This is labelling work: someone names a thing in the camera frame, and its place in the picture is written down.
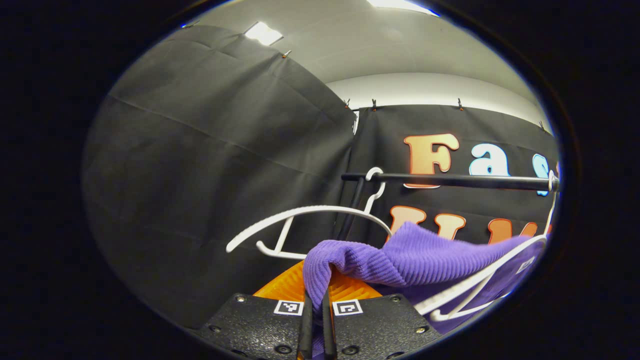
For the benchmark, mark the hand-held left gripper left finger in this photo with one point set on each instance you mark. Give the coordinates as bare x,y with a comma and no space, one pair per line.
250,325

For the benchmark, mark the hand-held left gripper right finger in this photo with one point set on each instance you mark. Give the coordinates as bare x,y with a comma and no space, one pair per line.
380,325

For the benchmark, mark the white plastic clothes hanger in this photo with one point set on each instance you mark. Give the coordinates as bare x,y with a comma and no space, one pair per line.
310,209
435,300

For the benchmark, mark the black metal clothes rack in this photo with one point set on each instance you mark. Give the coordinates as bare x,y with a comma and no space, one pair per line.
450,180

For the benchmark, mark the ceiling light panel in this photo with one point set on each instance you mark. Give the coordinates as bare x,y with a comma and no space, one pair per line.
263,33
400,4

